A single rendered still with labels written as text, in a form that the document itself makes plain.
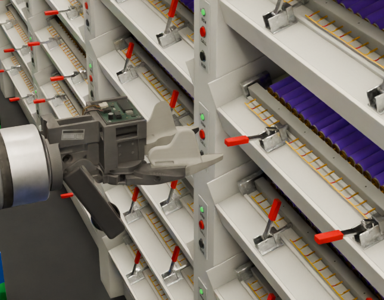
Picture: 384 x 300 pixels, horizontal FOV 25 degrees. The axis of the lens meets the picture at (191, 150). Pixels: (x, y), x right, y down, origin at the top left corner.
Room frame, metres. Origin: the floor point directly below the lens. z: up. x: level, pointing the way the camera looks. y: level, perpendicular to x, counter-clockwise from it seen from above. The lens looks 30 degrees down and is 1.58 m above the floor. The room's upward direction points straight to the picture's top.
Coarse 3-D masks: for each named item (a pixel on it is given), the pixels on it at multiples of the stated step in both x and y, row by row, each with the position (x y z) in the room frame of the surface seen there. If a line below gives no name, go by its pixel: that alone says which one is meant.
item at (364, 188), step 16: (256, 96) 1.26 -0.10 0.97; (272, 96) 1.24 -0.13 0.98; (256, 112) 1.23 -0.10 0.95; (272, 112) 1.21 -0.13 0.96; (288, 112) 1.18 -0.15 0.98; (304, 128) 1.13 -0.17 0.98; (288, 144) 1.13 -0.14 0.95; (304, 144) 1.11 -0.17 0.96; (320, 144) 1.09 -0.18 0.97; (320, 160) 1.07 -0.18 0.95; (336, 160) 1.04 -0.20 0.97; (352, 176) 1.00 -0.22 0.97; (368, 192) 0.96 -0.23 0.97
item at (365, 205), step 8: (248, 96) 1.28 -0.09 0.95; (256, 104) 1.26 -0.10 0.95; (264, 112) 1.23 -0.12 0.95; (272, 120) 1.20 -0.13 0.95; (288, 136) 1.15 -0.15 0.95; (296, 144) 1.13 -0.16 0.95; (304, 152) 1.11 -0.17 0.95; (328, 168) 1.05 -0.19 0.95; (336, 176) 1.03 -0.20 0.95; (344, 184) 1.01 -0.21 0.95; (352, 192) 0.99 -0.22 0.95; (360, 200) 0.97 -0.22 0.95; (368, 208) 0.95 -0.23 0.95
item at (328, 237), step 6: (354, 228) 0.90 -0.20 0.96; (360, 228) 0.90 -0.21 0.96; (366, 228) 0.90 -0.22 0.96; (318, 234) 0.88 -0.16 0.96; (324, 234) 0.88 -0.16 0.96; (330, 234) 0.88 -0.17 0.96; (336, 234) 0.88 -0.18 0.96; (342, 234) 0.88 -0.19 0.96; (348, 234) 0.89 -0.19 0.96; (354, 234) 0.89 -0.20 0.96; (318, 240) 0.87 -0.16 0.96; (324, 240) 0.87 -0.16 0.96; (330, 240) 0.87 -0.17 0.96
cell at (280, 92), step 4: (296, 80) 1.27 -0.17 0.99; (292, 84) 1.26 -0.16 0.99; (296, 84) 1.26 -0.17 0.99; (300, 84) 1.26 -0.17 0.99; (280, 88) 1.26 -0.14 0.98; (284, 88) 1.26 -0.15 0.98; (288, 88) 1.26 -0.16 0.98; (292, 88) 1.26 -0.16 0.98; (276, 92) 1.26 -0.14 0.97; (280, 92) 1.25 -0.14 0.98; (284, 92) 1.25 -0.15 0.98; (280, 96) 1.25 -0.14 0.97
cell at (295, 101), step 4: (308, 92) 1.23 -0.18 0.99; (296, 96) 1.23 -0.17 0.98; (300, 96) 1.22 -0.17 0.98; (304, 96) 1.22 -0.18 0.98; (308, 96) 1.22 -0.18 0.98; (312, 96) 1.22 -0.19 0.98; (292, 100) 1.22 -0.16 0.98; (296, 100) 1.22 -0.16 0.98; (300, 100) 1.22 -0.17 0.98; (304, 100) 1.22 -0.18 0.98; (292, 104) 1.21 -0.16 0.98; (296, 104) 1.21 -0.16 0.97
